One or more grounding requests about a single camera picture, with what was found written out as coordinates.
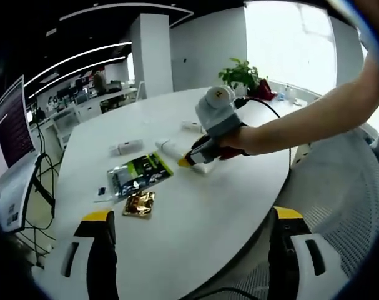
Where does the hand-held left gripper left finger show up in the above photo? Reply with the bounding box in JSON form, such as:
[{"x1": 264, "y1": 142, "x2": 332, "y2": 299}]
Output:
[{"x1": 36, "y1": 209, "x2": 119, "y2": 300}]

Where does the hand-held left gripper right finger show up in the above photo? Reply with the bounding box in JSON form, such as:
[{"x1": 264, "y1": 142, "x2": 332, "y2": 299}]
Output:
[{"x1": 268, "y1": 206, "x2": 347, "y2": 300}]

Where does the small white skincare spray bottle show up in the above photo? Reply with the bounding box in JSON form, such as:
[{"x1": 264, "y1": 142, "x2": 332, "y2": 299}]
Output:
[
  {"x1": 180, "y1": 120, "x2": 205, "y2": 133},
  {"x1": 109, "y1": 139, "x2": 144, "y2": 156}
]

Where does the white skincare tube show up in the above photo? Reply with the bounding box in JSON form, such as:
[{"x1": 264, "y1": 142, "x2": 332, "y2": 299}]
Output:
[{"x1": 154, "y1": 138, "x2": 217, "y2": 176}]

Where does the green black skincare sachet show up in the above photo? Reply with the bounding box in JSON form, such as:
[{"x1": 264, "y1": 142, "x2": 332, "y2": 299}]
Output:
[{"x1": 126, "y1": 151, "x2": 175, "y2": 190}]

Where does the small white skincare sachet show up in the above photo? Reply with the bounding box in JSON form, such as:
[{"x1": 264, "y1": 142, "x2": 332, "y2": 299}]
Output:
[{"x1": 93, "y1": 186, "x2": 111, "y2": 204}]

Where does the gold foil skincare sachet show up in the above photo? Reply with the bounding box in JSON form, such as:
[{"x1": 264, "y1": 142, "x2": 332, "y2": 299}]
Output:
[{"x1": 122, "y1": 191, "x2": 157, "y2": 220}]

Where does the person's right hand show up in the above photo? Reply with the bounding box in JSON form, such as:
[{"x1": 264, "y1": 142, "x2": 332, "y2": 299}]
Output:
[{"x1": 218, "y1": 125, "x2": 261, "y2": 157}]

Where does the green potted plant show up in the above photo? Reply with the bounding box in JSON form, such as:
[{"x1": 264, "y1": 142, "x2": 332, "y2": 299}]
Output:
[{"x1": 218, "y1": 57, "x2": 260, "y2": 95}]

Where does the dark red bag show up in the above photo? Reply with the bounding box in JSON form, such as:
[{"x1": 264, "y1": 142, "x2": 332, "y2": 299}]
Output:
[{"x1": 251, "y1": 78, "x2": 276, "y2": 101}]

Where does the row of white office desks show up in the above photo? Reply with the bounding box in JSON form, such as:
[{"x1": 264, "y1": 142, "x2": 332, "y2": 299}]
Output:
[{"x1": 39, "y1": 86, "x2": 140, "y2": 148}]

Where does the background white mesh chair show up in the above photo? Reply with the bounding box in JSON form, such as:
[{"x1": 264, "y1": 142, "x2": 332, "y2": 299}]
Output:
[{"x1": 52, "y1": 109, "x2": 81, "y2": 148}]

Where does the long ceiling light strip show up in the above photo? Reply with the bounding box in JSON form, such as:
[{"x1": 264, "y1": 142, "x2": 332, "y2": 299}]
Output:
[
  {"x1": 22, "y1": 41, "x2": 133, "y2": 88},
  {"x1": 32, "y1": 56, "x2": 128, "y2": 95}
]

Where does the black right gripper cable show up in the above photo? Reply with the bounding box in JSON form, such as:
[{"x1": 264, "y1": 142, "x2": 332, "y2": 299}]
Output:
[{"x1": 234, "y1": 97, "x2": 293, "y2": 176}]

